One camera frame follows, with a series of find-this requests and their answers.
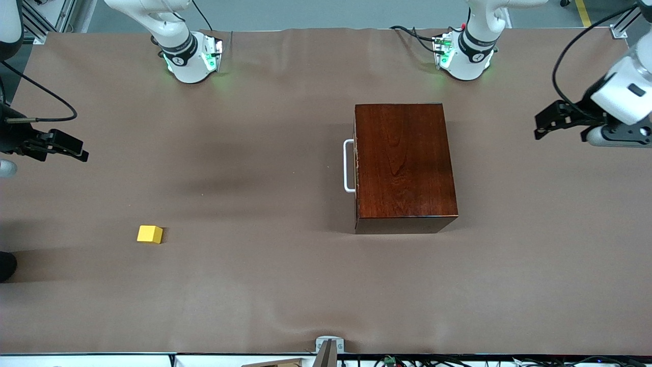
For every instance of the aluminium frame rack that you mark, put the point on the aluminium frame rack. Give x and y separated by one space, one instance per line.
56 15

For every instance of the black round object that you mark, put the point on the black round object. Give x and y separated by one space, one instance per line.
6 266

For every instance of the grey metal bracket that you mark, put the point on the grey metal bracket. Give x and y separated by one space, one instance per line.
322 340

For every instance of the aluminium profile bar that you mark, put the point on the aluminium profile bar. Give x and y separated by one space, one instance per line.
621 28

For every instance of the brown table cover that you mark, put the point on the brown table cover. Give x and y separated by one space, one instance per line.
254 285

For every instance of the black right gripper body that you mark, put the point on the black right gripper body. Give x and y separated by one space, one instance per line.
14 137

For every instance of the grey wooden post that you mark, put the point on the grey wooden post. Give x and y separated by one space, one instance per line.
326 357

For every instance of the brown cardboard piece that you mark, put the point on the brown cardboard piece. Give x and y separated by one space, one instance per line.
275 363

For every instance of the yellow wooden block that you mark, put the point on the yellow wooden block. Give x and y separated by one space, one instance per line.
149 234

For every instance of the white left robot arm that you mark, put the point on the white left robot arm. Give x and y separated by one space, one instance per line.
471 61

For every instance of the dark brown wooden cabinet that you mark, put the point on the dark brown wooden cabinet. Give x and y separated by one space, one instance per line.
407 168

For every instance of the green connector plug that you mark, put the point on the green connector plug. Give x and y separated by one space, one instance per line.
389 361

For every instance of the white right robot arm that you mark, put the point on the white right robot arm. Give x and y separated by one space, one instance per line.
188 66

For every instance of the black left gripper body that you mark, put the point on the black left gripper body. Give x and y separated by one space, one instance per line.
584 115

